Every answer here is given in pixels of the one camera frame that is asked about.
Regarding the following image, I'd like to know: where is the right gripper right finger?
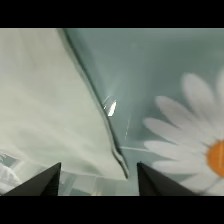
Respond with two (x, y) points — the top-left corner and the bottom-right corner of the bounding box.
(136, 161), (201, 197)

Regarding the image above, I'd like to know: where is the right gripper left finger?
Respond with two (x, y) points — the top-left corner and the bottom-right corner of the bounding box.
(2, 161), (63, 197)

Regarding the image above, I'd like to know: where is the pale green garment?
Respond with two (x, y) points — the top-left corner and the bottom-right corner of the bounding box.
(0, 27), (131, 197)

